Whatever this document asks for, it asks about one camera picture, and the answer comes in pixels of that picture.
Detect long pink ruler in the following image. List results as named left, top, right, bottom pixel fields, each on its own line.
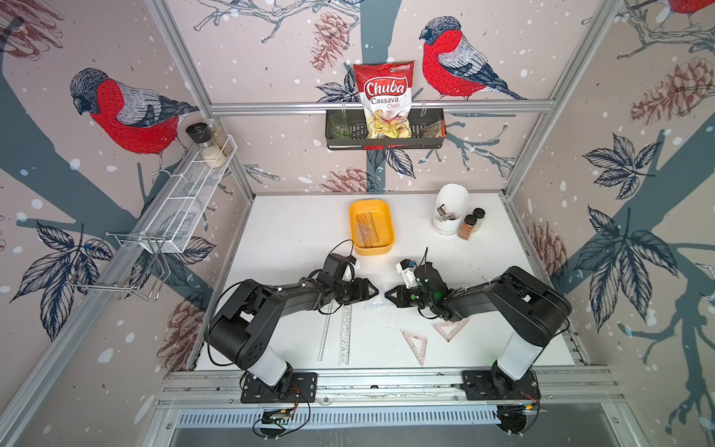
left=356, top=212, right=372, bottom=248

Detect red Chuba chips bag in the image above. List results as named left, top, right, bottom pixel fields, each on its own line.
left=353, top=61, right=414, bottom=139

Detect white wire shelf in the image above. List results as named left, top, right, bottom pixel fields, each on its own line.
left=139, top=136, right=236, bottom=253

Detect wire cup hanger rack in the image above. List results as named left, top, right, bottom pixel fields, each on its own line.
left=64, top=232, right=171, bottom=303

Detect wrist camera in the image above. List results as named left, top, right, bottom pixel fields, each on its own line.
left=396, top=259, right=436, bottom=288
left=321, top=253, right=357, bottom=282

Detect metal clips in cup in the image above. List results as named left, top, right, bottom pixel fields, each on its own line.
left=436, top=204, right=455, bottom=223

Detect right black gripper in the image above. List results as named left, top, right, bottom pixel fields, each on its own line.
left=382, top=285, right=435, bottom=310

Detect black lid grinder jar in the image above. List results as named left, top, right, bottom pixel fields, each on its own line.
left=185, top=122, right=214, bottom=150

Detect glass spice jar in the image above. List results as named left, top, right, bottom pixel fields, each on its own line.
left=206, top=118, right=232, bottom=156

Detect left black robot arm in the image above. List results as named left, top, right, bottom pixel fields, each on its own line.
left=204, top=271, right=379, bottom=387

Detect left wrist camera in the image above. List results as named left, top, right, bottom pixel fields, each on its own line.
left=321, top=253, right=357, bottom=282

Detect short clear stencil ruler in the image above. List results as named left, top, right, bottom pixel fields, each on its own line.
left=368, top=212, right=383, bottom=247

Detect clear blue protractor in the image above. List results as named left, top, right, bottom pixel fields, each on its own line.
left=359, top=221, right=390, bottom=249

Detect blue clear set square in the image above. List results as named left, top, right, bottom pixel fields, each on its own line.
left=363, top=289, right=389, bottom=310

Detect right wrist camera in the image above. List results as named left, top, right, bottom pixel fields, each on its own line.
left=396, top=259, right=436, bottom=288

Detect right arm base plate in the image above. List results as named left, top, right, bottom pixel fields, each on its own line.
left=457, top=369, right=541, bottom=402

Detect pink triangle set square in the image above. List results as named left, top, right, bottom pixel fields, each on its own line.
left=400, top=330, right=428, bottom=366

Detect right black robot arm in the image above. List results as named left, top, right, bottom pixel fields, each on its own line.
left=385, top=262, right=573, bottom=397

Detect white utensil holder cup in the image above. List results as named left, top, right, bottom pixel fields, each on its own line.
left=431, top=184, right=469, bottom=236

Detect clear shape stencil ruler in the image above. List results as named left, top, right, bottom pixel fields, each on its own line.
left=339, top=305, right=352, bottom=366

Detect yellow plastic storage box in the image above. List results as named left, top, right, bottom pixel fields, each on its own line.
left=349, top=199, right=395, bottom=256

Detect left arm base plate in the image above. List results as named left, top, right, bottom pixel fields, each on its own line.
left=240, top=371, right=318, bottom=404

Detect black hanging basket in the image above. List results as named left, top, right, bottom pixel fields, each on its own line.
left=325, top=109, right=446, bottom=151

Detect thin clear straight ruler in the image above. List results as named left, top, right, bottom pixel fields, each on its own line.
left=318, top=311, right=333, bottom=362

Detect brown spice jar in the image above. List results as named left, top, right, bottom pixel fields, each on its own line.
left=457, top=214, right=478, bottom=240

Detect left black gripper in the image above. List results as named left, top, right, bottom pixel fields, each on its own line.
left=331, top=278, right=380, bottom=305

